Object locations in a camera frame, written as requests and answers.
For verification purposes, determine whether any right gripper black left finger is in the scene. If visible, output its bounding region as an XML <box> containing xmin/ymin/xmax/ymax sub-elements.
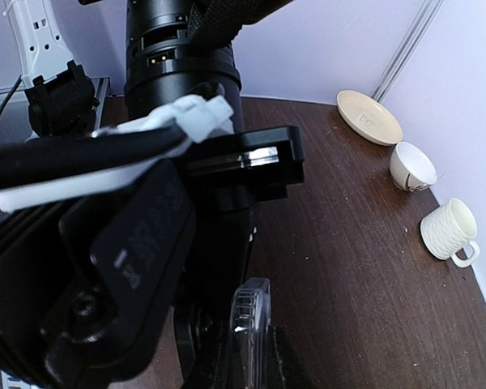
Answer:
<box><xmin>176</xmin><ymin>304</ymin><xmax>230</xmax><ymax>388</ymax></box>

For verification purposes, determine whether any beige ceramic plate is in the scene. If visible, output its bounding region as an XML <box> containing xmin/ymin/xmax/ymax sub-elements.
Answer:
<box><xmin>336</xmin><ymin>90</ymin><xmax>403</xmax><ymax>146</ymax></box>

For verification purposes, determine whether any clear magsafe phone case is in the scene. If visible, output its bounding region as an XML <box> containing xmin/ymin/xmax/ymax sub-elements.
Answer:
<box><xmin>229</xmin><ymin>277</ymin><xmax>271</xmax><ymax>388</ymax></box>

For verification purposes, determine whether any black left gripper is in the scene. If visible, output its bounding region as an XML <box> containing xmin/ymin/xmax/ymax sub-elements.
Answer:
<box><xmin>163</xmin><ymin>126</ymin><xmax>305</xmax><ymax>324</ymax></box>

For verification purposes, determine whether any white ceramic mug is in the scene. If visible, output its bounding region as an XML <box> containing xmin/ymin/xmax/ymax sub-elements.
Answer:
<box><xmin>420</xmin><ymin>198</ymin><xmax>480</xmax><ymax>268</ymax></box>

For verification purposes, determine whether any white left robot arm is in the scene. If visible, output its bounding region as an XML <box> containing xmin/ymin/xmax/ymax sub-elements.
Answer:
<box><xmin>2</xmin><ymin>1</ymin><xmax>305</xmax><ymax>326</ymax></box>

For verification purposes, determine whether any white ceramic bowl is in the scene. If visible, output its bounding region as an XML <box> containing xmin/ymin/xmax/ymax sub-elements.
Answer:
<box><xmin>389</xmin><ymin>142</ymin><xmax>437</xmax><ymax>193</ymax></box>

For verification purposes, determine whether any left aluminium frame post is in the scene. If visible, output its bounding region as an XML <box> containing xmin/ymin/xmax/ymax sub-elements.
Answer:
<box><xmin>370</xmin><ymin>0</ymin><xmax>445</xmax><ymax>102</ymax></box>

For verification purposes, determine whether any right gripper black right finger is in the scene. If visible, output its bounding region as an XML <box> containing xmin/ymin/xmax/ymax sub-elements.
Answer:
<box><xmin>269</xmin><ymin>327</ymin><xmax>315</xmax><ymax>389</ymax></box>

